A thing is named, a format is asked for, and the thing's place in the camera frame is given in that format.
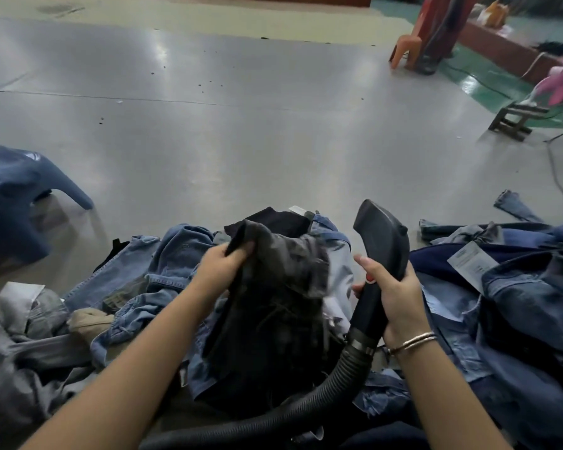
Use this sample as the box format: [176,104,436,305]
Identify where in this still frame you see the white paper tag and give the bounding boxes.
[447,241,499,294]

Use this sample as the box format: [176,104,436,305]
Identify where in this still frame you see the red and dark hanging cloth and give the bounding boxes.
[415,0,480,76]

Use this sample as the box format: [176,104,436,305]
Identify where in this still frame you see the silver wrist bangles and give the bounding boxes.
[387,331,438,357]

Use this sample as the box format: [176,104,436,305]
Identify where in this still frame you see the pile of dark blue denim garments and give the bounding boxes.
[406,219,563,450]

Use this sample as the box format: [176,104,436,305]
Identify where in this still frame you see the pile of light blue denim garments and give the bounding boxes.
[61,214,411,418]

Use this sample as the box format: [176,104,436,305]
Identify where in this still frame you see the person's left hand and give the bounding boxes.
[191,241,256,308]

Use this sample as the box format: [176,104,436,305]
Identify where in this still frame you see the person's left forearm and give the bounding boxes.
[21,276,226,450]

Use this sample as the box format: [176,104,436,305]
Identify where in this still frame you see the blue denim garment on stool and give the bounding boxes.
[0,145,95,268]

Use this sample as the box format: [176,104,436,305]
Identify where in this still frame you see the person's right forearm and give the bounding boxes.
[388,333,515,450]

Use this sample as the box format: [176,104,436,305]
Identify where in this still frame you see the grey floor cable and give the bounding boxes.
[543,130,563,222]

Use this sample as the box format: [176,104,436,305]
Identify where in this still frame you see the black steamer nozzle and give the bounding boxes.
[346,199,411,358]

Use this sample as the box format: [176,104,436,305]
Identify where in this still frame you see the low wooden platform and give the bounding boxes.
[457,16,563,110]

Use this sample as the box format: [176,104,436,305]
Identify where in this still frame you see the person's right hand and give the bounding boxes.
[351,255,434,348]

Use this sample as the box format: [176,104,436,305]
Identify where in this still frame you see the black corrugated hose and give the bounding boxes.
[140,342,377,450]

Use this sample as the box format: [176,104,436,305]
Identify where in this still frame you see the black cloth bundle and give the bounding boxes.
[534,40,563,58]

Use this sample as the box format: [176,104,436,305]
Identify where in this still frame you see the pile of grey garments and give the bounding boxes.
[0,282,115,441]

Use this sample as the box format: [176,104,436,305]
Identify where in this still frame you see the orange bag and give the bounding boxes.
[478,0,510,29]

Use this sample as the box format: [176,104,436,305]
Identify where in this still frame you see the small wooden stool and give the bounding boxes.
[488,102,550,142]

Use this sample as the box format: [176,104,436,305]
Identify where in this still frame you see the blue denim strip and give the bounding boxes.
[493,189,543,224]

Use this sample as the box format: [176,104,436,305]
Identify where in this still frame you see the dark grey garment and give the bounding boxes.
[201,207,333,418]

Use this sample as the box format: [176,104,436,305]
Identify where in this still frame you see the orange plastic chair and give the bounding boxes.
[388,11,427,71]

